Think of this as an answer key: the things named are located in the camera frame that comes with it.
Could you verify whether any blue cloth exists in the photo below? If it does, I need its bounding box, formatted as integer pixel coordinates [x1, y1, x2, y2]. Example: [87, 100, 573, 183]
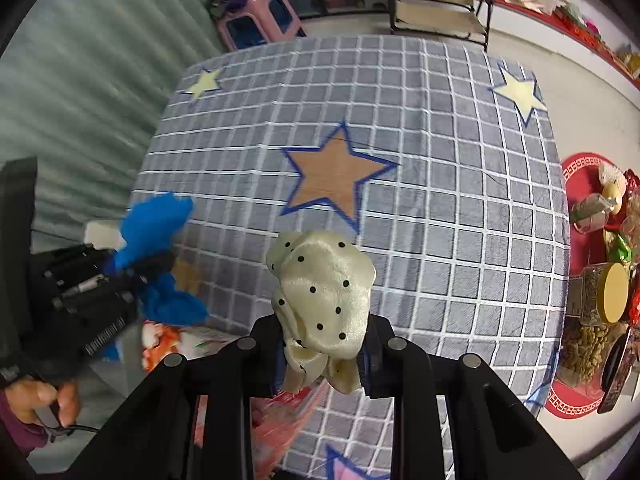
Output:
[104, 192, 208, 326]

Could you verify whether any cream polka dot scrunchie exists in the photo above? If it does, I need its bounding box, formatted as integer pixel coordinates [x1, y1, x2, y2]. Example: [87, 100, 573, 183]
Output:
[266, 230, 376, 394]

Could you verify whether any white open storage box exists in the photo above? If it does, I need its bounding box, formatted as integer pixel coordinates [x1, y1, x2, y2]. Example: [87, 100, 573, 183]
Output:
[84, 220, 126, 250]

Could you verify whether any floral tissue pack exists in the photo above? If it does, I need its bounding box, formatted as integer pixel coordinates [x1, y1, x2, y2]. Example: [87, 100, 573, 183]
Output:
[141, 321, 238, 373]

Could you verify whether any green corrugated sofa cover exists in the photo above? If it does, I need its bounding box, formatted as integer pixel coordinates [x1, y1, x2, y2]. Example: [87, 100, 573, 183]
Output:
[1, 0, 222, 252]

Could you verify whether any grey checked star tablecloth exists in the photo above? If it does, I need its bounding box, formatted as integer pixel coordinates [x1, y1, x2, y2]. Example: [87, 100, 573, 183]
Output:
[128, 34, 572, 480]

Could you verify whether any pink plastic stool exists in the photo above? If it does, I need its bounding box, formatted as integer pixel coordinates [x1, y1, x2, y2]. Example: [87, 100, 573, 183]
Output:
[216, 0, 307, 51]

